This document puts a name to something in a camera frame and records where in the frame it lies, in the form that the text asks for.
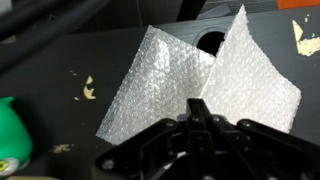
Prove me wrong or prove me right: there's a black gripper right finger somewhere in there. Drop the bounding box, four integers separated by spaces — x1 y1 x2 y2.
199 98 320 180

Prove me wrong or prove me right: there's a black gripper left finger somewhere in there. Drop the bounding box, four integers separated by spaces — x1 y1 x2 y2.
92 97 202 180

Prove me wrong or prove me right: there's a clear bubble wrap sheet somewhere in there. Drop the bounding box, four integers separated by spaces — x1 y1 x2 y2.
95 4 303 146

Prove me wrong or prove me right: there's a small tan scrap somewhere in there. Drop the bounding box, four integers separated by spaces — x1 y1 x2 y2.
49 143 73 155
73 75 97 102

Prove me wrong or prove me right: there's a large tan scrap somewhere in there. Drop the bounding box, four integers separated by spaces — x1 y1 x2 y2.
291 19 320 58

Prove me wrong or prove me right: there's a green plastic toy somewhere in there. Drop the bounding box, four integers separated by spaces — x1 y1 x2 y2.
0 96 34 177

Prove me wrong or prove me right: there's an orange base plate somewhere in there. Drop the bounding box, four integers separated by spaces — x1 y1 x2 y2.
277 0 320 10

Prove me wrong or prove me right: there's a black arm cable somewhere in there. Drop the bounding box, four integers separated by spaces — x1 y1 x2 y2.
0 0 113 76

